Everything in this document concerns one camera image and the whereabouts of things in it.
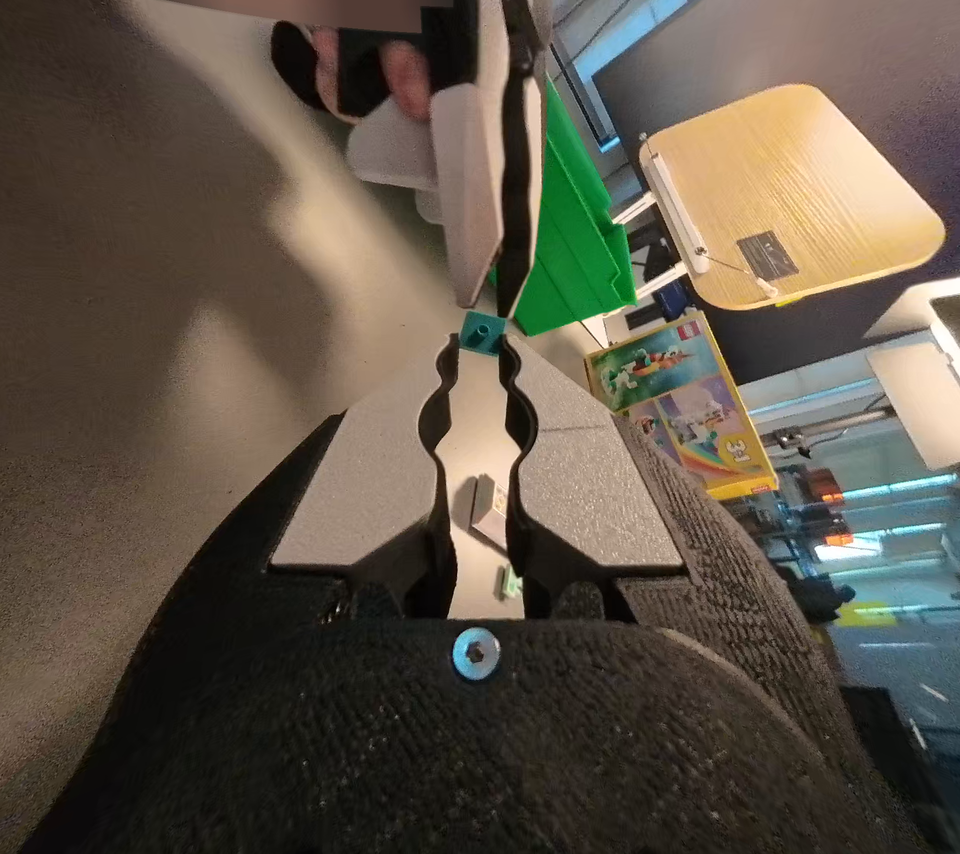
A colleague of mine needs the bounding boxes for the white desk frame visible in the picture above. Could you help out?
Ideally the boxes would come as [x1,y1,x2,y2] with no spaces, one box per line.
[637,134,711,276]

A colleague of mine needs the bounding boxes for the large white sloped lego brick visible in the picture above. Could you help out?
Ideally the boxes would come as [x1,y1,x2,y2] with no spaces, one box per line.
[468,475,513,554]

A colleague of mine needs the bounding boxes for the lego set box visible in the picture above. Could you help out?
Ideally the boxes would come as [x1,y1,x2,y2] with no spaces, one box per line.
[583,310,781,503]

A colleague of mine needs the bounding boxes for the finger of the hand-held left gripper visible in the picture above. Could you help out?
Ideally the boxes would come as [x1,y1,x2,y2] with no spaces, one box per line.
[495,68,549,321]
[429,0,515,309]

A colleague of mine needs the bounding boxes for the green plastic bin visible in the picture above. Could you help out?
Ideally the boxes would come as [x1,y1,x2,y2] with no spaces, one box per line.
[487,77,640,339]

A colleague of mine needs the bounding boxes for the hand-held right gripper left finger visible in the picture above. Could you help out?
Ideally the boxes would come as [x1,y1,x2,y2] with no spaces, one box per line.
[268,335,462,620]

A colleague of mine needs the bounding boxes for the white panel on tripod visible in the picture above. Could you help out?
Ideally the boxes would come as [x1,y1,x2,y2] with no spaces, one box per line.
[862,282,960,474]

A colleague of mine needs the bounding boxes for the light wooden table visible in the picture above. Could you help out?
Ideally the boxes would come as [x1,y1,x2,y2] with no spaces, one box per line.
[639,83,948,313]

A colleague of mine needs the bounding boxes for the person's left hand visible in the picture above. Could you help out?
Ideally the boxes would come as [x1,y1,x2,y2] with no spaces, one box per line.
[270,21,435,125]

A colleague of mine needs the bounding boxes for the teal square lego plate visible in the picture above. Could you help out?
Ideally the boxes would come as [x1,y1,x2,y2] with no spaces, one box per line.
[459,311,502,356]

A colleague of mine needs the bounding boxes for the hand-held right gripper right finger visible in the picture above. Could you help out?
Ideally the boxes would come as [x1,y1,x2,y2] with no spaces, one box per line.
[499,335,685,620]

